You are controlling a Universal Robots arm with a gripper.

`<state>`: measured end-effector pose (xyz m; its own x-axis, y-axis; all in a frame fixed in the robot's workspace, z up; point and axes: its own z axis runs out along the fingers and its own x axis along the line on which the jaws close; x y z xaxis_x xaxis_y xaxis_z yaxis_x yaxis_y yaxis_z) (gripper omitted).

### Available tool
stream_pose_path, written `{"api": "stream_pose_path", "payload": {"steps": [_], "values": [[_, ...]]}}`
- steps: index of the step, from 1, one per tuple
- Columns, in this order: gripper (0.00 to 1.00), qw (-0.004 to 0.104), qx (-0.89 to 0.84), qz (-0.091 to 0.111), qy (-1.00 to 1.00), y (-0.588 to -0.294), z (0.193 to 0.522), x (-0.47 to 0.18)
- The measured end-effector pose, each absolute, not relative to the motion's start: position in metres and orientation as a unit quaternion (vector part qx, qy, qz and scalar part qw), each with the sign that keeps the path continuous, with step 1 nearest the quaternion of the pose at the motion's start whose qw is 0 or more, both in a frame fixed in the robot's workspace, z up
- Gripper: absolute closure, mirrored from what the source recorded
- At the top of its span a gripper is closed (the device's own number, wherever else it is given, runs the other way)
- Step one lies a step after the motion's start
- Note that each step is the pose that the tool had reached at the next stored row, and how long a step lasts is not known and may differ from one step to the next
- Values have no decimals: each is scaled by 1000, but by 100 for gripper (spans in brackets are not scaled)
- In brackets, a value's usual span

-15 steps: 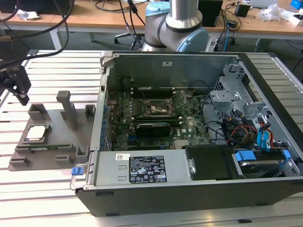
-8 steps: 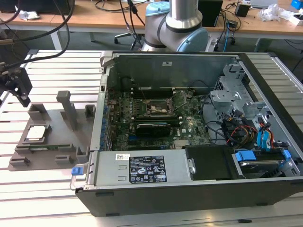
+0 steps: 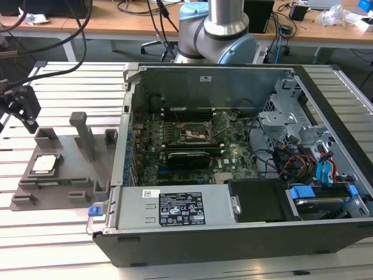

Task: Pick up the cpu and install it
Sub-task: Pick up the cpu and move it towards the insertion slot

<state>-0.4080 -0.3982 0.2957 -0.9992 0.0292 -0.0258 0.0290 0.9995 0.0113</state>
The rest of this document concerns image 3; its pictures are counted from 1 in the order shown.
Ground blue plastic case latch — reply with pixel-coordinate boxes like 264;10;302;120
87;205;104;218

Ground silver hard disk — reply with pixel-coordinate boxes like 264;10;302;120
294;197;345;219

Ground grey laptop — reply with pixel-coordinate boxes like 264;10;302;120
308;0;342;10

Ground wooden desk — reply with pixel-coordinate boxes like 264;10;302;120
263;0;373;64
0;8;181;62

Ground clear plastic bag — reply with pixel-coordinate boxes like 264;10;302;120
316;5;350;27

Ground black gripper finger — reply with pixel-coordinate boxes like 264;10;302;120
8;85;41;134

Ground black graphics card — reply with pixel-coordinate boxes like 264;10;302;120
166;149;211;170

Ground open black PC case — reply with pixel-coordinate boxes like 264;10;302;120
86;62;373;268

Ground metal socket cover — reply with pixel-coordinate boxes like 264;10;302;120
209;111;237;138

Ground crumpled white paper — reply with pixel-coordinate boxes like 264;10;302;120
24;13;49;26

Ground small black box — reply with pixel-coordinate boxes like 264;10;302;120
289;2;309;21

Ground black RAM slot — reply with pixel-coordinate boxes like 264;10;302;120
161;106;217;111
162;150;226;156
161;113;217;118
161;117;217;122
161;110;217;115
164;144;222;149
163;147;224;153
166;141;220;146

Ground large black equipment box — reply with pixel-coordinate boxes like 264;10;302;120
0;0;93;19

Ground metal drive cage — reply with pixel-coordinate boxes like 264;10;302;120
258;78;339;152

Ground silver power supply unit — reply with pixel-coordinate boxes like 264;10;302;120
116;185;237;230

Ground silver chipset heatsink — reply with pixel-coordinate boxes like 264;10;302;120
214;171;234;185

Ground coloured power wire bundle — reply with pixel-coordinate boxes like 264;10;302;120
278;154;318;179

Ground CPU socket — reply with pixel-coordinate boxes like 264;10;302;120
178;121;217;144

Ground green motherboard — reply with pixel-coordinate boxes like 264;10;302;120
129;112;260;186

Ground grey brown parts rack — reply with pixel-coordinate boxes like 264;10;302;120
9;111;119;211

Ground blue disk carrier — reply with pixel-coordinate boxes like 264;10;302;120
287;183;361;220

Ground blue flat data wire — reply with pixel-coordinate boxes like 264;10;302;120
326;160;336;187
316;159;328;186

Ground silver topped CPU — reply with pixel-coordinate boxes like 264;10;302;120
31;156;59;173

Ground thick black cable bundle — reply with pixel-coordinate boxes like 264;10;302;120
272;139;294;177

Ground white cardboard box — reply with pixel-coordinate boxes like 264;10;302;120
345;16;373;32

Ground green RAM stick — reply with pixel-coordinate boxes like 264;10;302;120
34;178;72;187

